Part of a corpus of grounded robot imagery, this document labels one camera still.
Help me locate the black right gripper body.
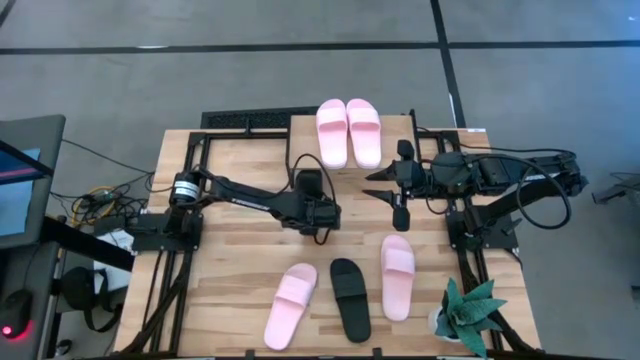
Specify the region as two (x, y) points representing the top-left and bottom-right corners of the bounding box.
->
(392, 139), (434, 233)

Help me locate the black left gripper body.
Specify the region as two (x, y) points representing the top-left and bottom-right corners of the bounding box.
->
(294, 192), (343, 236)

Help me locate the pink rubber slide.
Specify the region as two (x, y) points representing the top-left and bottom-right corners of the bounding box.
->
(379, 233), (417, 323)
(345, 98), (383, 170)
(315, 98), (350, 170)
(263, 262), (319, 352)

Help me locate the wooden shelf with black legs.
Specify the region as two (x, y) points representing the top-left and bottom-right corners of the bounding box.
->
(285, 107), (424, 190)

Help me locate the black perforated floor mat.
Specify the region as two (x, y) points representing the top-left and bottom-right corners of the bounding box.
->
(200, 105), (323, 130)

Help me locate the green plant in white pot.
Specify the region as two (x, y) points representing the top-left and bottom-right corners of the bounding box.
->
(427, 277), (509, 360)

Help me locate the black floor stand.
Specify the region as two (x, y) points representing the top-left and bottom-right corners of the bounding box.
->
(592, 172), (640, 205)

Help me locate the white box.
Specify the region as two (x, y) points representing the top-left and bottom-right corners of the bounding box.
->
(92, 229), (135, 294)

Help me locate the black desk bar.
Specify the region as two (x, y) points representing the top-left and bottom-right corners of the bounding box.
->
(42, 214), (136, 274)

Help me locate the grey computer monitor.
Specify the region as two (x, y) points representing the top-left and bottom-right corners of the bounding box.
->
(0, 114), (67, 251)

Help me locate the grey side desk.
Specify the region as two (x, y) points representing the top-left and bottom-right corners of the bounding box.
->
(0, 239), (66, 360)

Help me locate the black round device with light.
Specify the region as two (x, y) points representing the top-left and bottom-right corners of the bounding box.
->
(0, 288), (35, 344)

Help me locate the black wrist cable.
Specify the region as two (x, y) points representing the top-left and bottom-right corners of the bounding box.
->
(289, 152), (337, 246)

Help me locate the black metal rig frame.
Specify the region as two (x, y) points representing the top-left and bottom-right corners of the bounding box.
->
(119, 107), (544, 360)

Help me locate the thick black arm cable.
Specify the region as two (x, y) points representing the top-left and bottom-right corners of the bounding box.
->
(517, 154), (573, 231)

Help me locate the yellow cable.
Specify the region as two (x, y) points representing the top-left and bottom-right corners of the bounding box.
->
(68, 185), (117, 227)

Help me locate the black strap bag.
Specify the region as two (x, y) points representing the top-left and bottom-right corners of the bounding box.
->
(59, 266), (126, 334)

